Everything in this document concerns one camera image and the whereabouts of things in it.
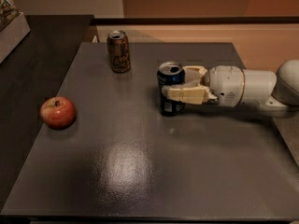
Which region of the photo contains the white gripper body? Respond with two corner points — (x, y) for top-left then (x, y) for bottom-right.
(205, 65), (245, 107)

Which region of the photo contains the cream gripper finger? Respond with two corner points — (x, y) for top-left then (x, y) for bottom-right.
(162, 85), (218, 105)
(183, 65), (207, 84)

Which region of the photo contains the blue pepsi can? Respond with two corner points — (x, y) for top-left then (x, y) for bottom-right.
(157, 61), (185, 116)

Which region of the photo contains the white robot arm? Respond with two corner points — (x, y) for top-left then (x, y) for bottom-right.
(157, 60), (299, 117)

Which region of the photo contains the brown soda can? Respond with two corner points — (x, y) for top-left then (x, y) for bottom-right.
(107, 30), (131, 73)

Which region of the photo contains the red apple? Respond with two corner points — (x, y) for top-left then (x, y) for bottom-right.
(39, 96), (76, 129)

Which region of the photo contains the white box at left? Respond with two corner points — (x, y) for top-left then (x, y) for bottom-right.
(0, 0), (31, 63)

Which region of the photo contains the dark wall rail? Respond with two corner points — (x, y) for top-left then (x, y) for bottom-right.
(90, 16), (299, 25)

